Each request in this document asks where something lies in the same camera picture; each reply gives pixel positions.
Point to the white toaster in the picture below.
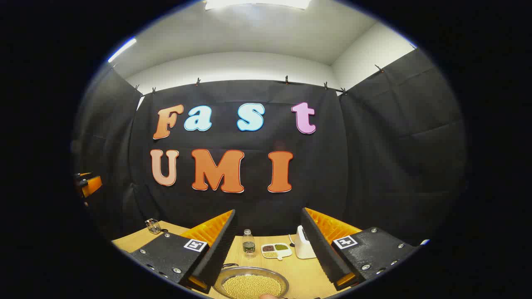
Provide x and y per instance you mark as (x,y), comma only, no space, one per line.
(303,249)

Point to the white divided dish of beans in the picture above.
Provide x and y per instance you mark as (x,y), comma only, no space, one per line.
(275,250)

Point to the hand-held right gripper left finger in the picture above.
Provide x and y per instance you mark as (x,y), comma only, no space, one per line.
(220,245)

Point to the large ceiling light panel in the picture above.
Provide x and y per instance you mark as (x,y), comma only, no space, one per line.
(257,3)

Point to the black backdrop cloth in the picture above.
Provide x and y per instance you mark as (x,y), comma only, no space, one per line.
(374,166)

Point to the clear plastic water bottle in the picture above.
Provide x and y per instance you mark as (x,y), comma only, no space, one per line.
(248,245)

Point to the narrow ceiling light strip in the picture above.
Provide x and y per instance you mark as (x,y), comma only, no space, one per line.
(122,50)

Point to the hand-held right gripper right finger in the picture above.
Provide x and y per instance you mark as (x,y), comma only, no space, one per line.
(318,245)

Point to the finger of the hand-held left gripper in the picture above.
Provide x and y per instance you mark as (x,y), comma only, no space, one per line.
(92,185)

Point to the steel pot with soybeans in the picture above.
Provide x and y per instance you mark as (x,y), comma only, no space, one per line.
(251,286)

